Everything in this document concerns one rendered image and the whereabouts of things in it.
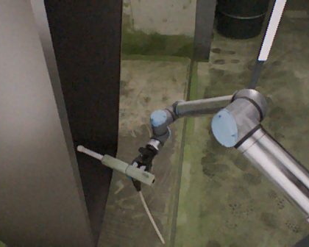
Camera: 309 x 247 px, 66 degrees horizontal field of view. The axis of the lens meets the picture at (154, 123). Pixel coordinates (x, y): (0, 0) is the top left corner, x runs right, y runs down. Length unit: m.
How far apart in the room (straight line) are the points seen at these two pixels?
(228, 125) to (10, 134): 0.59
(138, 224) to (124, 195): 0.23
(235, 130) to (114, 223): 1.15
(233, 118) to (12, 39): 0.65
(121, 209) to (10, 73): 1.48
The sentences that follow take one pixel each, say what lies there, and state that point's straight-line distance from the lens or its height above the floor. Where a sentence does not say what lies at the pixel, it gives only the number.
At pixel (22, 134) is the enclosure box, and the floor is 1.35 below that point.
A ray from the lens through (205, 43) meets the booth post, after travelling 2.74.
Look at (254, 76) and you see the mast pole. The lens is 1.99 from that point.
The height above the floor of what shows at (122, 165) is 0.58.
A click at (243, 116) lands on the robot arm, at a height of 1.04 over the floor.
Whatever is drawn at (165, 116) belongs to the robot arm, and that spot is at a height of 0.68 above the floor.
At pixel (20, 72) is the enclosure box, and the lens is 0.32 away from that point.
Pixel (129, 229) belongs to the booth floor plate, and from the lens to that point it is 1.67.
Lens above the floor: 1.62
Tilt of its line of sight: 49 degrees down
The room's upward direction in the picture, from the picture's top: 6 degrees counter-clockwise
